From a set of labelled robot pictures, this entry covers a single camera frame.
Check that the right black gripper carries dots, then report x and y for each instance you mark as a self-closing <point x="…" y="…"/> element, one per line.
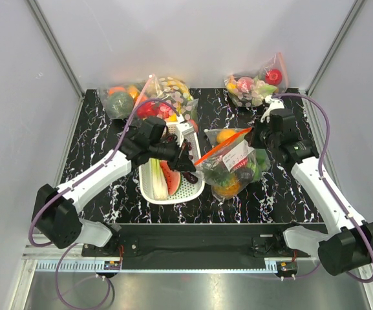
<point x="255" y="142"/>

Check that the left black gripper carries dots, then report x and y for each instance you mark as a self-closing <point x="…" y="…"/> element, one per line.
<point x="181" y="161"/>

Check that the zip bag orange slider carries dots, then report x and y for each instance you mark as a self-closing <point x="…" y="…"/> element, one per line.
<point x="231" y="154"/>

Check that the fake pineapple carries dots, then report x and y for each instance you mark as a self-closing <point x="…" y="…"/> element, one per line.
<point x="227" y="188"/>

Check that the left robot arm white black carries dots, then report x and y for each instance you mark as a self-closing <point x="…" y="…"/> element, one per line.
<point x="56" y="210"/>

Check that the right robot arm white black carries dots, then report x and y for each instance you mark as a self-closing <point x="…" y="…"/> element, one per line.
<point x="347" y="246"/>

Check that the fake purple eggplant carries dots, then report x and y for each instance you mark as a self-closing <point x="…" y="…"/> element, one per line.
<point x="191" y="178"/>

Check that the fake watermelon slice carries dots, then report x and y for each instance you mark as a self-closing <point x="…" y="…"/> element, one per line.
<point x="172" y="178"/>

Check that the purple fake grapes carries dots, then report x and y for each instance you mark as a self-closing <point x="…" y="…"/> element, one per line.
<point x="180" y="145"/>

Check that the fake celery stalk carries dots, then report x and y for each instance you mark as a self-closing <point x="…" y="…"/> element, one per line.
<point x="159" y="184"/>

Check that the polka dot bag back right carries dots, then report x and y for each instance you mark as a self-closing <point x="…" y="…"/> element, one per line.
<point x="250" y="89"/>

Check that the polka dot bag bananas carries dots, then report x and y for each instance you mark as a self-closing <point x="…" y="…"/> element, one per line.
<point x="171" y="90"/>

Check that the zip bag with broccoli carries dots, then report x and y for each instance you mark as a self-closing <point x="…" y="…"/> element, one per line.
<point x="118" y="101"/>

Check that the white plastic basket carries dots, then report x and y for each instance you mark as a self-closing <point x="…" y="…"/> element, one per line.
<point x="187" y="191"/>

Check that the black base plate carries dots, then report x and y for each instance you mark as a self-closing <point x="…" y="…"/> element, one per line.
<point x="196" y="247"/>

